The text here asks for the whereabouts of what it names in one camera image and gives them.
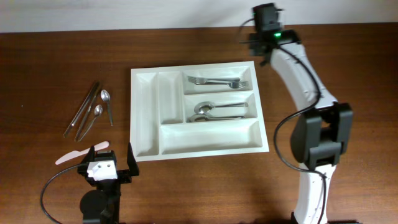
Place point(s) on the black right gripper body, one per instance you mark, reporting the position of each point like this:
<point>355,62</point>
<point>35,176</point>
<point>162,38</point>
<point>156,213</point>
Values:
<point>255,37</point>

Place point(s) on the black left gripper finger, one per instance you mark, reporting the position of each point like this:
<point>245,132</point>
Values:
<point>89,156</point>
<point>131,162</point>

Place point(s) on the pink plastic knife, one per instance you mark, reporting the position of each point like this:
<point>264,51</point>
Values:
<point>74,154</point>

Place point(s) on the small teaspoon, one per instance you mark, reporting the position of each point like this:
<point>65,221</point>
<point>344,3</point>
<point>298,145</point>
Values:
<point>105,96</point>
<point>97,112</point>

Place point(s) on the steel fork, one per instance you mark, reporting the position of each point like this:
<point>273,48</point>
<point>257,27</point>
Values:
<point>202,81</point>
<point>233,85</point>

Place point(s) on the steel tablespoon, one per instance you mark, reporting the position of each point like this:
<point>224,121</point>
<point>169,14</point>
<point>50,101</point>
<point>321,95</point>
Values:
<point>206,106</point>
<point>207,117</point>

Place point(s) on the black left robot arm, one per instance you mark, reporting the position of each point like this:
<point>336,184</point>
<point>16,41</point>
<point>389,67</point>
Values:
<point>102,204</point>

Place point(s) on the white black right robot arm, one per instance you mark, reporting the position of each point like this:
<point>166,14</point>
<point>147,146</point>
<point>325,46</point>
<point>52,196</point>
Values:
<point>323,126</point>

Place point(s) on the white plastic cutlery tray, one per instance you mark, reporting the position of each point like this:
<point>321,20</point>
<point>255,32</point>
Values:
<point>162,99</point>

